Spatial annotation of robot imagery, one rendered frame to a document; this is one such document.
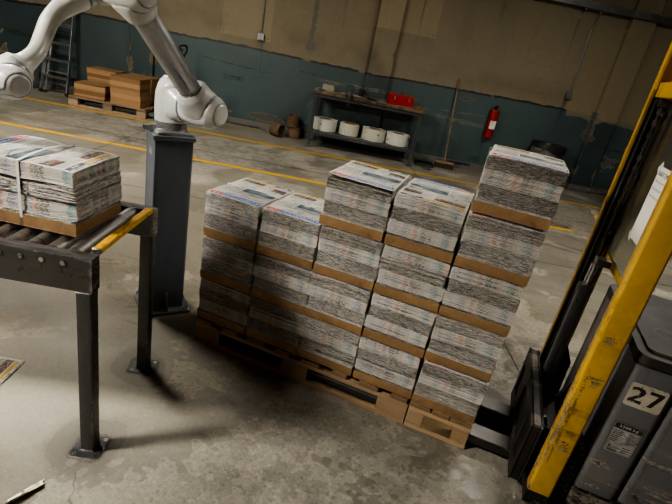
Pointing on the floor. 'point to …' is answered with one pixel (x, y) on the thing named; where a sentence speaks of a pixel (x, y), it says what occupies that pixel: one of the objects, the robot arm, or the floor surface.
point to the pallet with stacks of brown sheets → (116, 91)
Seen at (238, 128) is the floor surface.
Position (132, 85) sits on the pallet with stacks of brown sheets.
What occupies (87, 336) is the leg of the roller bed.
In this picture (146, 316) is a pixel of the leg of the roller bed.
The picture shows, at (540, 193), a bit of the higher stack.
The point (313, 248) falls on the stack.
